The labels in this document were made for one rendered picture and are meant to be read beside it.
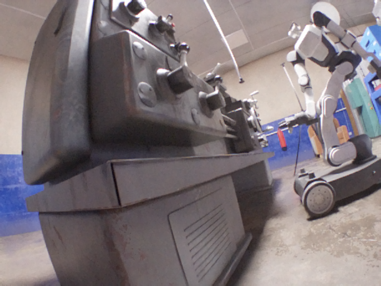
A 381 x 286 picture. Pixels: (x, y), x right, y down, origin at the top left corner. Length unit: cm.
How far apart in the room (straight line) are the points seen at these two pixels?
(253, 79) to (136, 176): 583
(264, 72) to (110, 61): 575
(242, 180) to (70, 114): 246
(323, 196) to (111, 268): 104
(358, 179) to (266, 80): 503
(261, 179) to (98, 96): 239
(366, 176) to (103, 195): 128
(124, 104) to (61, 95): 15
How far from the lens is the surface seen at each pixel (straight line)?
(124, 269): 40
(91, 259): 48
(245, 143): 131
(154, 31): 90
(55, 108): 43
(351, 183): 125
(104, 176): 28
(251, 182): 265
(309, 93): 148
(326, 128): 136
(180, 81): 44
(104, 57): 48
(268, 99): 576
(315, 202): 114
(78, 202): 37
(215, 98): 62
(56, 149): 40
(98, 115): 44
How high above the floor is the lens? 42
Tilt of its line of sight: 10 degrees up
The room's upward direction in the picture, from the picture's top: 14 degrees counter-clockwise
